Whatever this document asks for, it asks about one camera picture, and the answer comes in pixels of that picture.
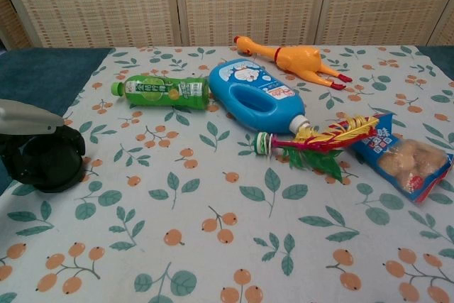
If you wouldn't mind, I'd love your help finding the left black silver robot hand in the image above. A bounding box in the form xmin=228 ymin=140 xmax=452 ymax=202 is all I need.
xmin=0 ymin=99 xmax=86 ymax=185

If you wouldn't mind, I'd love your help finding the black bowl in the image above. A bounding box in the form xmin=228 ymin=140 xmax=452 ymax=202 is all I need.
xmin=13 ymin=132 xmax=85 ymax=193

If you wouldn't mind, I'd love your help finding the green tea bottle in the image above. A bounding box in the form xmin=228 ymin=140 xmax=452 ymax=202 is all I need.
xmin=111 ymin=75 xmax=211 ymax=111

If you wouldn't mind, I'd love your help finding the blue detergent bottle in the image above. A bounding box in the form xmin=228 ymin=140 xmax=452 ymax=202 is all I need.
xmin=208 ymin=57 xmax=310 ymax=136

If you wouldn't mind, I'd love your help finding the floral patterned tablecloth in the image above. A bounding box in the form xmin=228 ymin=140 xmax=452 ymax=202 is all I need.
xmin=0 ymin=45 xmax=454 ymax=303

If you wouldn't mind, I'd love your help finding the woven bamboo folding screen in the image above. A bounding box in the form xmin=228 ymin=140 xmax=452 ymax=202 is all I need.
xmin=0 ymin=0 xmax=454 ymax=49

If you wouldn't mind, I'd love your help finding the yellow rubber chicken toy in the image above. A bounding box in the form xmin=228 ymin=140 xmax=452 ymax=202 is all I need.
xmin=233 ymin=35 xmax=353 ymax=91

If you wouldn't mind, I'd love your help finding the colourful feather shuttlecock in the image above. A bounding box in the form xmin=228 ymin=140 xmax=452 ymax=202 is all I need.
xmin=255 ymin=114 xmax=379 ymax=184

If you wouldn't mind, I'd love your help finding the blue snack bag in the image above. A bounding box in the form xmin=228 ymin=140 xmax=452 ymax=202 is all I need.
xmin=349 ymin=112 xmax=454 ymax=204

